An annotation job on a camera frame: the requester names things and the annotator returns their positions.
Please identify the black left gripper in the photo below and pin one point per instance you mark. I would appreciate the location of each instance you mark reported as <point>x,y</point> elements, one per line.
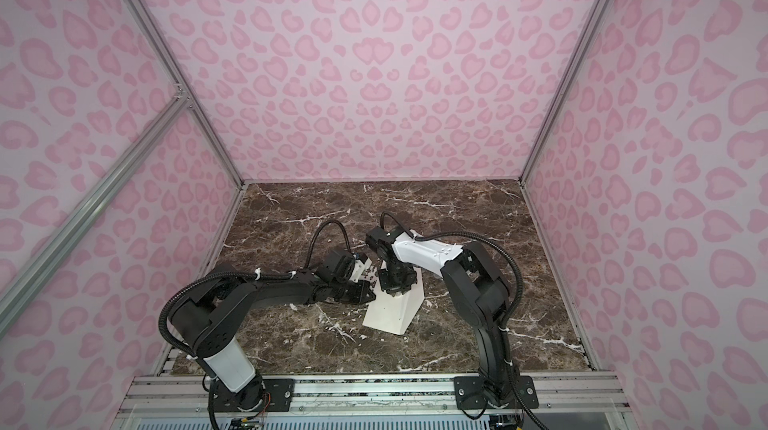
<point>361,297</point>

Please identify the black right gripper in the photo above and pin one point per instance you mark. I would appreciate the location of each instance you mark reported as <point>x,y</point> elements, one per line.
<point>400,289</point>

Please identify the cream white envelope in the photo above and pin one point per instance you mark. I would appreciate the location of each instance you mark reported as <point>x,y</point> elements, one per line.
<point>394,313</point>

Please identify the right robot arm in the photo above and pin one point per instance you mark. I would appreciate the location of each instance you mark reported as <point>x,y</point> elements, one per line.
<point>479,291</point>

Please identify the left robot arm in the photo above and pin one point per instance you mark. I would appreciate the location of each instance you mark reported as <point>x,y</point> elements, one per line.
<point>203,318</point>

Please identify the metal base rail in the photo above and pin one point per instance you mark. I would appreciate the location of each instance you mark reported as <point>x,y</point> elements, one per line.
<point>557,400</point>

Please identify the aluminium corner frame post left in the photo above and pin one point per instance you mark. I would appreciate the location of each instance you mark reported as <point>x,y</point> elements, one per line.
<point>162,49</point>

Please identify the aluminium corner frame post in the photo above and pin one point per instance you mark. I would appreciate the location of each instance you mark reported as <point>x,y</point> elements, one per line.
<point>594,20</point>
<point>162,49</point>

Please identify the aluminium diagonal frame bar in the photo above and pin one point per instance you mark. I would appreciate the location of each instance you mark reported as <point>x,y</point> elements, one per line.
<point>39,269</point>

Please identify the aluminium corner frame post right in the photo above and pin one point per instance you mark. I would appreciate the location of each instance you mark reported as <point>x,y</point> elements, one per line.
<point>594,20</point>

